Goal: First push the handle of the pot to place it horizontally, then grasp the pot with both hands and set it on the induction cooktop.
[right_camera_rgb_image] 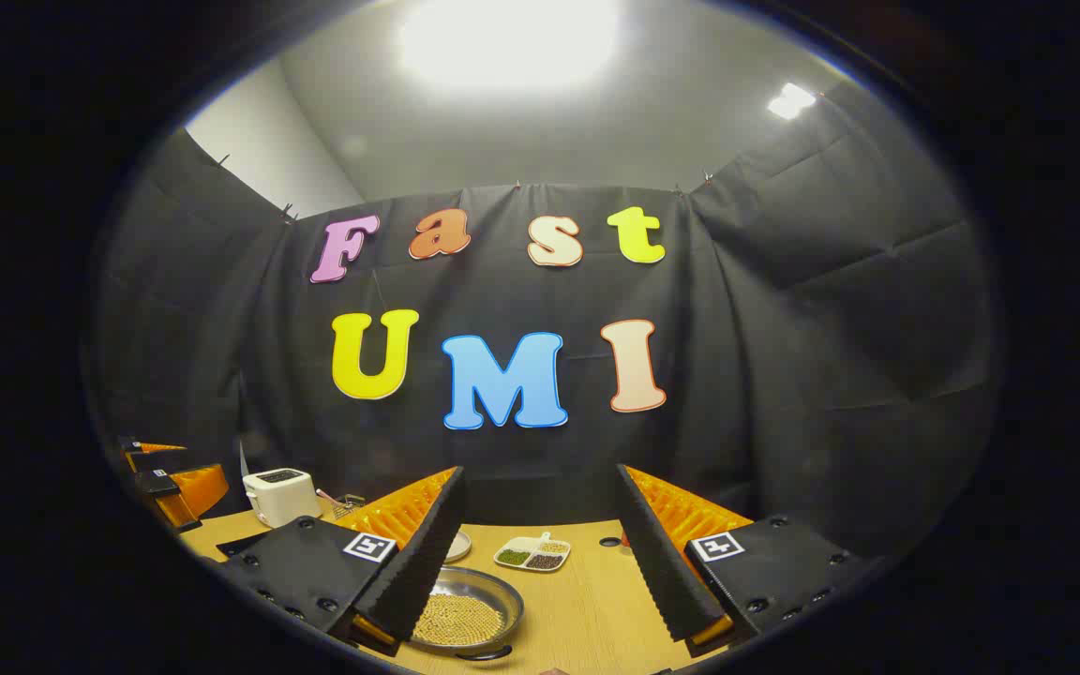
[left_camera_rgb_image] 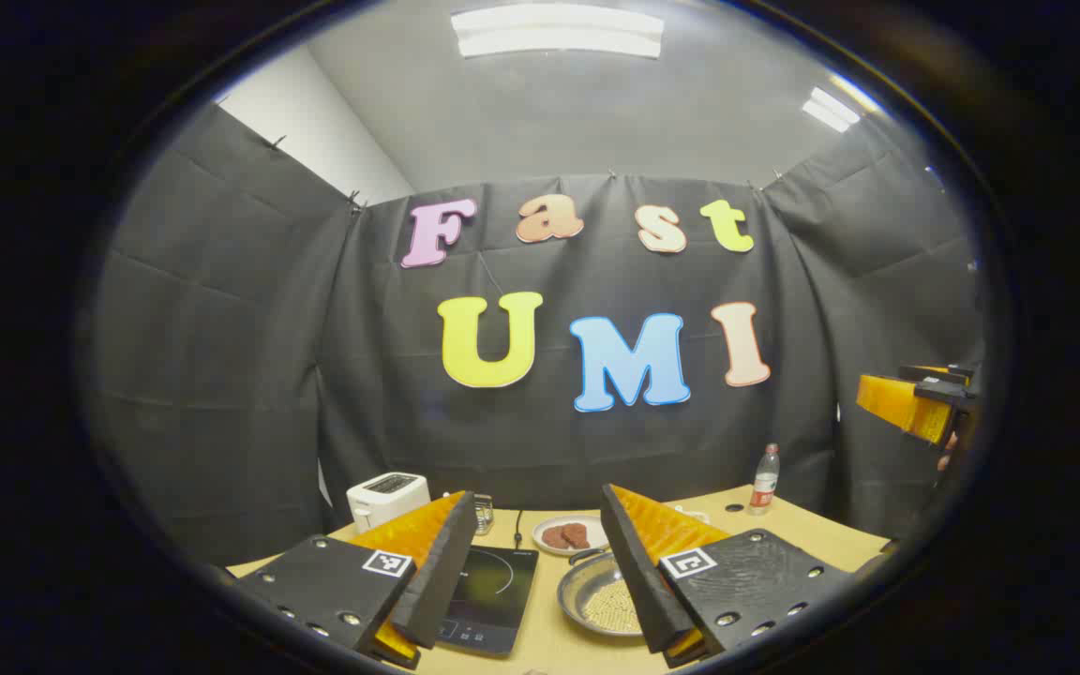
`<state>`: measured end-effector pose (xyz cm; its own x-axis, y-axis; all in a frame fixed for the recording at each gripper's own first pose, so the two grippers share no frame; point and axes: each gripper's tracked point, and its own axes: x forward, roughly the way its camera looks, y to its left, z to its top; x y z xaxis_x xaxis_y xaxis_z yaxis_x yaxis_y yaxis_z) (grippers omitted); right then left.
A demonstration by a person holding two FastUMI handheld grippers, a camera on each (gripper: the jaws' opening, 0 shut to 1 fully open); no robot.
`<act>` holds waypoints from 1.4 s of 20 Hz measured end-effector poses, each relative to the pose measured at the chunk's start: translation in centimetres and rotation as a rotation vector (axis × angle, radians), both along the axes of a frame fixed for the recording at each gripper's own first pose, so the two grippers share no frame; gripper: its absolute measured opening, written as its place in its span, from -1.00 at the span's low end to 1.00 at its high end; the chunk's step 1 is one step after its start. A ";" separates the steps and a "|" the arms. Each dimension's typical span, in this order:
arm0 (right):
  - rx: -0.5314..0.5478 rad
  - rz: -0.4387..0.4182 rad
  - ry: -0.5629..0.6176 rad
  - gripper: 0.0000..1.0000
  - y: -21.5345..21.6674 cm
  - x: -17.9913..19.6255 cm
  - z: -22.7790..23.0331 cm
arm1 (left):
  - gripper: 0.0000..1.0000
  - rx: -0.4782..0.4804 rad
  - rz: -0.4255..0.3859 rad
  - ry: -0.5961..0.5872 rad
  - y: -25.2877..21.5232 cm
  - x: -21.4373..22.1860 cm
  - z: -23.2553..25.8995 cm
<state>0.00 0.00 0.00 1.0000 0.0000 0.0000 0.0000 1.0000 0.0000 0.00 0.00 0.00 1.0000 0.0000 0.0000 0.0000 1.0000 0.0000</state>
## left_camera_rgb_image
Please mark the red meat patty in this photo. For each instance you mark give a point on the red meat patty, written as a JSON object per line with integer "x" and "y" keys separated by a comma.
{"x": 577, "y": 534}
{"x": 554, "y": 538}

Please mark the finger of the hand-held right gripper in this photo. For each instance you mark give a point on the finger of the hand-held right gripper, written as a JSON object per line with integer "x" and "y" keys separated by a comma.
{"x": 948, "y": 373}
{"x": 896, "y": 401}

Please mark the pile of soybeans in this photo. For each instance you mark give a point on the pile of soybeans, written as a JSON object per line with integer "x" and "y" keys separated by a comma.
{"x": 610, "y": 609}

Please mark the white divided bean dish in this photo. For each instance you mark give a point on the white divided bean dish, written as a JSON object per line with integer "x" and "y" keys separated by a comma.
{"x": 690, "y": 515}

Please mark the black induction cooktop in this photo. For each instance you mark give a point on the black induction cooktop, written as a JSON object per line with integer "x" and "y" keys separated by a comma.
{"x": 493, "y": 591}

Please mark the small ceiling light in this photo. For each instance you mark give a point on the small ceiling light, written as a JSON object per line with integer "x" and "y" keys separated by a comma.
{"x": 831, "y": 109}

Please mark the white toaster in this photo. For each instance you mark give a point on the white toaster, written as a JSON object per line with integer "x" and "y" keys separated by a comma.
{"x": 385, "y": 502}

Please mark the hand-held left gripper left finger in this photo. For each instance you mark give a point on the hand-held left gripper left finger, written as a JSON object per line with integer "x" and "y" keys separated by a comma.
{"x": 442, "y": 581}

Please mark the stainless steel pot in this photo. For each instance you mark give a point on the stainless steel pot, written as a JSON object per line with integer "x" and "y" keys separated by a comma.
{"x": 570, "y": 592}

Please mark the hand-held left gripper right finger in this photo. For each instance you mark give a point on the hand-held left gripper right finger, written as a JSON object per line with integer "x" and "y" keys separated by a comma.
{"x": 634, "y": 572}

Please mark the clear water bottle red label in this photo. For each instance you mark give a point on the clear water bottle red label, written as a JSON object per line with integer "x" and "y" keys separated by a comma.
{"x": 764, "y": 483}

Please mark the long ceiling light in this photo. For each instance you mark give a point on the long ceiling light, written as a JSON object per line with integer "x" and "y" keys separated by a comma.
{"x": 559, "y": 30}

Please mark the white round plate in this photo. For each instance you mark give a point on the white round plate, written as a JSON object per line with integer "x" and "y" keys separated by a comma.
{"x": 596, "y": 536}

